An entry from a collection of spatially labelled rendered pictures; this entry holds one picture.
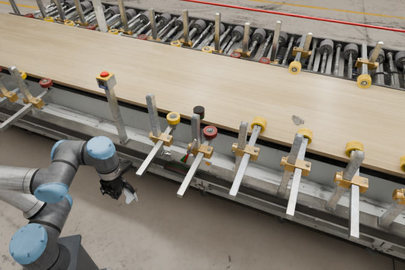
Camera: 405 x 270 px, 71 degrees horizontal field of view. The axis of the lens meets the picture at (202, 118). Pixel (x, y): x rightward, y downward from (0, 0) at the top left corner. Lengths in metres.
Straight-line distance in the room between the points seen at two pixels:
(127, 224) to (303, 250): 1.30
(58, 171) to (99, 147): 0.15
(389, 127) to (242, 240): 1.22
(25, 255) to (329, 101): 1.79
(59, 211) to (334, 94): 1.72
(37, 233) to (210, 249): 1.19
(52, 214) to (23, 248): 0.18
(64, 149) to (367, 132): 1.53
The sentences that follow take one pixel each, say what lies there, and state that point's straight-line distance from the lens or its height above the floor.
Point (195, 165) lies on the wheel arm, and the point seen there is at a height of 0.86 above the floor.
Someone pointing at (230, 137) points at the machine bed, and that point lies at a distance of 1.74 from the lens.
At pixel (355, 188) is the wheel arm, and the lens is 1.47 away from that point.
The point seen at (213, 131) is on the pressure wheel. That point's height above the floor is 0.91.
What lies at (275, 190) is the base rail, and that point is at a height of 0.70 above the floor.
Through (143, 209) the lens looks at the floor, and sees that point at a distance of 2.41.
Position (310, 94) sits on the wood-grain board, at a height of 0.90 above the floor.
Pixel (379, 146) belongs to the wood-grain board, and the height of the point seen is 0.90.
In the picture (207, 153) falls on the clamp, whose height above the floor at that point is 0.86.
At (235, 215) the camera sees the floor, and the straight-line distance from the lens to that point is 2.34.
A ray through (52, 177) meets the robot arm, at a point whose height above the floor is 1.30.
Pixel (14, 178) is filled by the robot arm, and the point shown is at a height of 1.30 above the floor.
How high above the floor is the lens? 2.06
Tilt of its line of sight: 43 degrees down
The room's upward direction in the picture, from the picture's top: 1 degrees counter-clockwise
